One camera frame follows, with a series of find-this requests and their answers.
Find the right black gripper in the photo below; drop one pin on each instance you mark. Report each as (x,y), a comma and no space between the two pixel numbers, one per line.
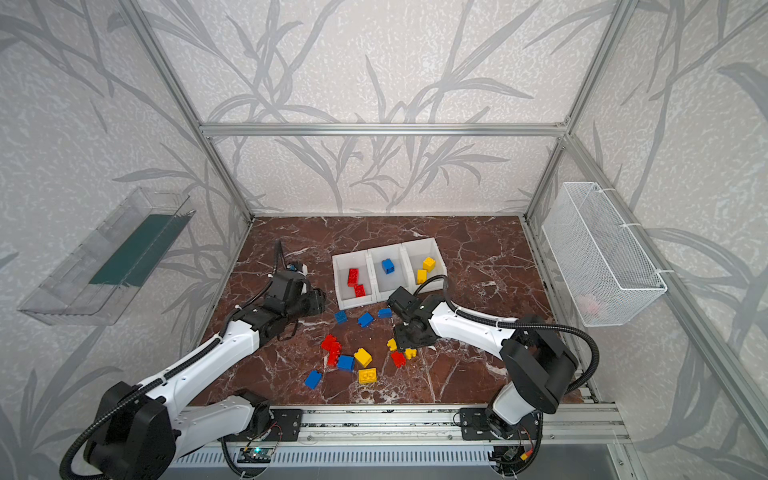
(411,334)

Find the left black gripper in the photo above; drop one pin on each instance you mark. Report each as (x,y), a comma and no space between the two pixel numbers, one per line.
(310,302)

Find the red lego stack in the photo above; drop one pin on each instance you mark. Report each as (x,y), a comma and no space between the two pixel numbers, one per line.
(333,347)

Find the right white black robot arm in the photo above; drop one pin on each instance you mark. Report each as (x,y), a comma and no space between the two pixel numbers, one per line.
(544,361)

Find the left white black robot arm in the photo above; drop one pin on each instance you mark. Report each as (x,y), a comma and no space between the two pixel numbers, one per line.
(140,430)

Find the middle white sorting bin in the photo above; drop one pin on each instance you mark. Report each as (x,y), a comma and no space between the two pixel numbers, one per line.
(384,285)

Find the white sorting bin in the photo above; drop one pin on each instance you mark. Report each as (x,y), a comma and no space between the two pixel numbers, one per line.
(384,285)
(345,295)
(416,252)

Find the left white sorting bin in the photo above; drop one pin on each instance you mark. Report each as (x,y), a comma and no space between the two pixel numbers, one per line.
(345,295)

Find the yellow lego front flat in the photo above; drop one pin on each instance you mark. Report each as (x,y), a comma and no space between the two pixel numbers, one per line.
(367,376)

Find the right white sorting bin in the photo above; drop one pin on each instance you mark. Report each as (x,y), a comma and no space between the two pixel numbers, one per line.
(416,252)

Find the right controller board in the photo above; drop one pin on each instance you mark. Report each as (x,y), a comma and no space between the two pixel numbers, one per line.
(509,459)

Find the controller board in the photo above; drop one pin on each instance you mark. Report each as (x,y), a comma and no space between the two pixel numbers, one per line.
(509,459)
(255,455)

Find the left controller board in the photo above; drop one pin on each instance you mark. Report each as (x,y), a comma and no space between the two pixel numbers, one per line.
(255,455)

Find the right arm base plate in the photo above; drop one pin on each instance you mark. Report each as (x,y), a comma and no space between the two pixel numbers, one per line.
(480,422)

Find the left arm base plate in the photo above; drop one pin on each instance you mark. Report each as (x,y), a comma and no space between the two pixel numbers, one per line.
(277,425)

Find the clear plastic wall tray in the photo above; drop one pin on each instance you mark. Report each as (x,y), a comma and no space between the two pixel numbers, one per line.
(95,284)

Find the aluminium front rail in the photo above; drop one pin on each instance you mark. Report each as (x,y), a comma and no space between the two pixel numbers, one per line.
(440,424)

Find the white wire mesh basket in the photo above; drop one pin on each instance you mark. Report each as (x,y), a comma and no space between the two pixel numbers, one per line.
(609,276)

